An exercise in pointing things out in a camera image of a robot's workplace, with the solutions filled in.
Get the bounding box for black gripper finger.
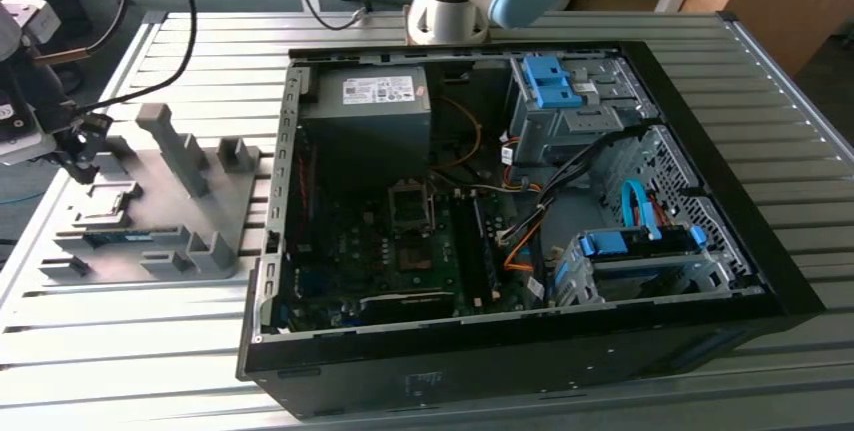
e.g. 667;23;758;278
74;112;115;187
51;138;87;183

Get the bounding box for silver-topped CPU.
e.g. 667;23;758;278
88;186;128;217

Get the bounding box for CPU socket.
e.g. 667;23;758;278
391;235;439;273

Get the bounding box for dark green RAM stick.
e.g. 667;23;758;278
82;233;155;247

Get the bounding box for grey parts rack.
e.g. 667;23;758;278
36;102;282;287

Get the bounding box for grey power supply unit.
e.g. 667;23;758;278
298;64;435;185

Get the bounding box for black graphics card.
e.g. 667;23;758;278
356;290;460;326

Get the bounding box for green Dell motherboard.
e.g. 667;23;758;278
276;170;535;332

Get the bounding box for black open PC case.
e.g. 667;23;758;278
234;39;829;422

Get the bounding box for metal disk bay blue latches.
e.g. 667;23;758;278
505;50;666;167

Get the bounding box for hard disk in blue carrier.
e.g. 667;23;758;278
575;224;710;265

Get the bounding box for metal disk bay cage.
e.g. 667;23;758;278
550;223;766;308

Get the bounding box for brown wooden cabinet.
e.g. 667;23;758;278
679;0;854;81

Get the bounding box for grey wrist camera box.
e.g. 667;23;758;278
12;0;63;46
0;94;54;166

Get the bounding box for metal socket cover frame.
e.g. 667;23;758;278
386;177;436;236

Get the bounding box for yellow wire bundle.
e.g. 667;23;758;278
428;95;487;170

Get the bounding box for white grey wire bundle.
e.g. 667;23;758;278
463;180;543;196

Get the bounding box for labelled coloured wire bundle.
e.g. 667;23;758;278
497;133;529;168

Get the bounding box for orange wire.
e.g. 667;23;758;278
503;230;537;272

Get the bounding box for black wire bundle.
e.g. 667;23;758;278
497;128;646;247

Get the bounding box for blue flat wire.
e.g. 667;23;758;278
619;178;663;241

